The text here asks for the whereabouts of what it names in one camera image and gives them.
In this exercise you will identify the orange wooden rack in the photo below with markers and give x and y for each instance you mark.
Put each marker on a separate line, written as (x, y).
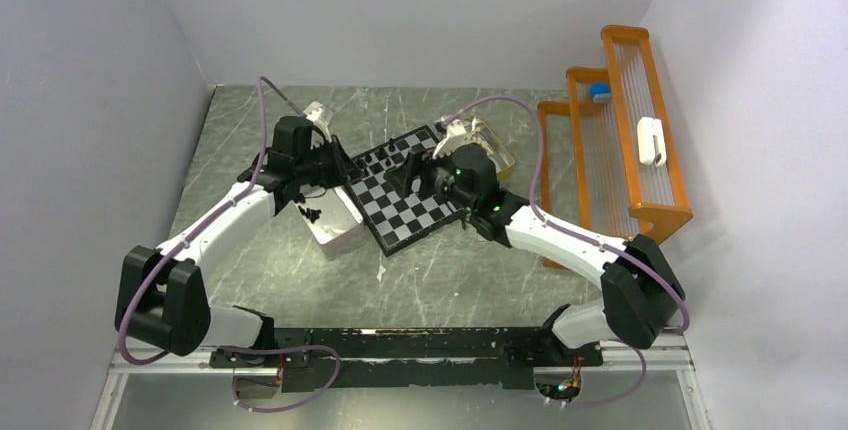
(616, 194)

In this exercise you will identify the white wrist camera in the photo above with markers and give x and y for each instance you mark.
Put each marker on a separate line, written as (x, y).
(321, 116)
(455, 137)

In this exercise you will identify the white plastic clip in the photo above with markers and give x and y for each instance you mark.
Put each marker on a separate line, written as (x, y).
(651, 144)

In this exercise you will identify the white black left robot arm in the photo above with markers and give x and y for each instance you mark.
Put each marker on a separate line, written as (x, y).
(163, 300)

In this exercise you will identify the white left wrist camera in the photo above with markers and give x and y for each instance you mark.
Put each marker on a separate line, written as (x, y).
(321, 116)

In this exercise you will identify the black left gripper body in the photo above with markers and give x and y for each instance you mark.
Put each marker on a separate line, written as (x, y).
(322, 165)

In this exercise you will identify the pink metal tin box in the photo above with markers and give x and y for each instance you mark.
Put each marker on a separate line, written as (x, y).
(341, 224)

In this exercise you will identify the black white chessboard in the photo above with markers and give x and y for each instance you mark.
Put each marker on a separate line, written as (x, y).
(395, 222)

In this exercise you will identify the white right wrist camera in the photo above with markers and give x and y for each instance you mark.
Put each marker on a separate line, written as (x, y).
(455, 137)

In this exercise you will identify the black mounting rail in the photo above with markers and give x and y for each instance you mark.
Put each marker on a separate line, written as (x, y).
(383, 358)

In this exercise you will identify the blue round object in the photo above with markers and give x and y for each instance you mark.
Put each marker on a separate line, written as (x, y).
(600, 93)

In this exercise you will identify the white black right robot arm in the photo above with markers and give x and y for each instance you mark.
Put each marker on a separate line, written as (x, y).
(639, 291)

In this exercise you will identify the yellow tray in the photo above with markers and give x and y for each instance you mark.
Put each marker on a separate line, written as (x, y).
(481, 134)

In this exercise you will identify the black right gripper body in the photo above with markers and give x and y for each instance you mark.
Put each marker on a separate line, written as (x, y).
(438, 177)

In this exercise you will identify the black chess pieces pile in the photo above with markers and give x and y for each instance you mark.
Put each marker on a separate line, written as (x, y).
(310, 214)

